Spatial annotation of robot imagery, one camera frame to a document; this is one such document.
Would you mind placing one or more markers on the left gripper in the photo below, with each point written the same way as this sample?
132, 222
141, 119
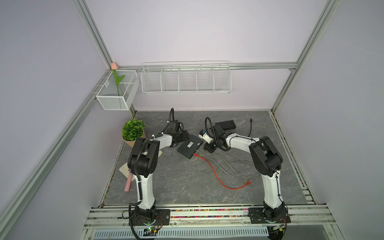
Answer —
186, 136

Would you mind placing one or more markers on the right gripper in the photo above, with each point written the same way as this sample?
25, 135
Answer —
207, 146

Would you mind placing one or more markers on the large black network switch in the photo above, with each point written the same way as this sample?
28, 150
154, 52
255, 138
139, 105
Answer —
190, 146

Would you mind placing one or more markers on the small black network switch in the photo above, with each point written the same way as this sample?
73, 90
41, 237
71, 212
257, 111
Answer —
227, 125

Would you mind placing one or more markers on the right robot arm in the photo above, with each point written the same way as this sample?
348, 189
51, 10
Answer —
266, 159

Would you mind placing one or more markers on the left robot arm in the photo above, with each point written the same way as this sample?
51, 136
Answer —
144, 159

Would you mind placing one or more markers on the green potted plant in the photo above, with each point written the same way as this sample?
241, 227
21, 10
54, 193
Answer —
132, 130

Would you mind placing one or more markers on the pink purple brush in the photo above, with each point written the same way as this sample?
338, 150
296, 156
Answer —
128, 183

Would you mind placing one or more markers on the white mesh box basket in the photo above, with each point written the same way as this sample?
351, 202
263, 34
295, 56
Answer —
108, 95

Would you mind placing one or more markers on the pink artificial tulip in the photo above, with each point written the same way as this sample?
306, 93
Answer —
118, 78

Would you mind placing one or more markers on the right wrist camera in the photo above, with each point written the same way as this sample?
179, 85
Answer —
205, 136

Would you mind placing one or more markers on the long white wire basket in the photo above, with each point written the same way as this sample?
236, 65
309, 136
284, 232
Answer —
188, 77

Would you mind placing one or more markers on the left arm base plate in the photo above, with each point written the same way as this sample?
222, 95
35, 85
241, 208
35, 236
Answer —
141, 217

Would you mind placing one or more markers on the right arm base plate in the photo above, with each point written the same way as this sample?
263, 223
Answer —
269, 216

